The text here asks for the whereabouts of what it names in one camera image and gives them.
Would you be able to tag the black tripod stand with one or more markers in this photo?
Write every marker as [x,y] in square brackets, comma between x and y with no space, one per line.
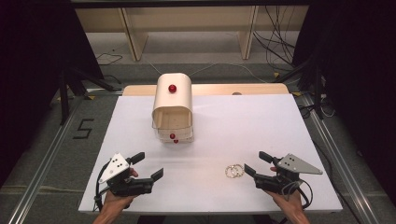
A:
[67,93]
[316,87]

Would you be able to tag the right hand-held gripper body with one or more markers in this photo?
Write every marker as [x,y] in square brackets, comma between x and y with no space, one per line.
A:
[292,165]

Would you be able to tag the black curtain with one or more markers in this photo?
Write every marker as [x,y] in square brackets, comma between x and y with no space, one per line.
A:
[358,77]
[37,62]

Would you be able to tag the person's dark clothed legs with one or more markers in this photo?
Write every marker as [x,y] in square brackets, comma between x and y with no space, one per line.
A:
[205,219]

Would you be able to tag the white drawer with red knob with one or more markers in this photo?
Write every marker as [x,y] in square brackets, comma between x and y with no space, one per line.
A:
[172,123]

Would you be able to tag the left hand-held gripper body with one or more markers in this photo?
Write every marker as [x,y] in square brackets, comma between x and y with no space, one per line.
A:
[115,168]

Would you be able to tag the white drawer cabinet red knob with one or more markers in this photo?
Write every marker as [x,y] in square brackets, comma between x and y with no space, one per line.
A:
[173,96]

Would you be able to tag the metal floor rail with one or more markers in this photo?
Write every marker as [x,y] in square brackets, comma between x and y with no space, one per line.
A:
[339,161]
[40,174]

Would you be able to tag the person's left hand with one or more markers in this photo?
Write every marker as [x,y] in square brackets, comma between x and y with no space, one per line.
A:
[115,202]

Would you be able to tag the white table sheet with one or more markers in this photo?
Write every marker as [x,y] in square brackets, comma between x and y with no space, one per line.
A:
[218,124]

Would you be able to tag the wooden table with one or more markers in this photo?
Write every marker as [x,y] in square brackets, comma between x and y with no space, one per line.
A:
[211,89]

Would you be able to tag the person's right hand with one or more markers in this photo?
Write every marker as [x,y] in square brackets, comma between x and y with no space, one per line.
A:
[288,202]

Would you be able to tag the light wooden bench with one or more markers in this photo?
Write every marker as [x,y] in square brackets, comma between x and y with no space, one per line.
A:
[193,18]

